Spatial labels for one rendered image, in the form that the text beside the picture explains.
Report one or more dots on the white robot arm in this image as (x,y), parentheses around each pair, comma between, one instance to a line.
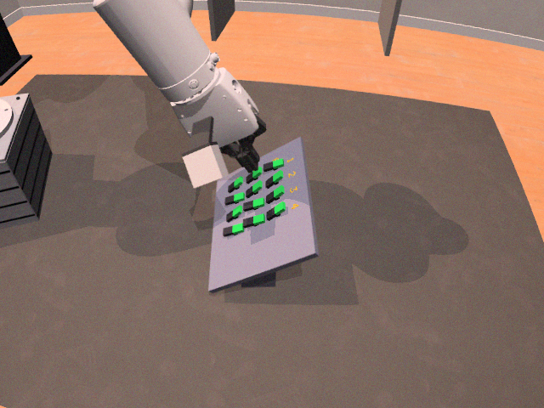
(161,37)

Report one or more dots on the grey switch panel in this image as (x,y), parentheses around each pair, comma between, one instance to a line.
(278,217)

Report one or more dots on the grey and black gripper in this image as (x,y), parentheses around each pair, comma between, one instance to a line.
(232,117)

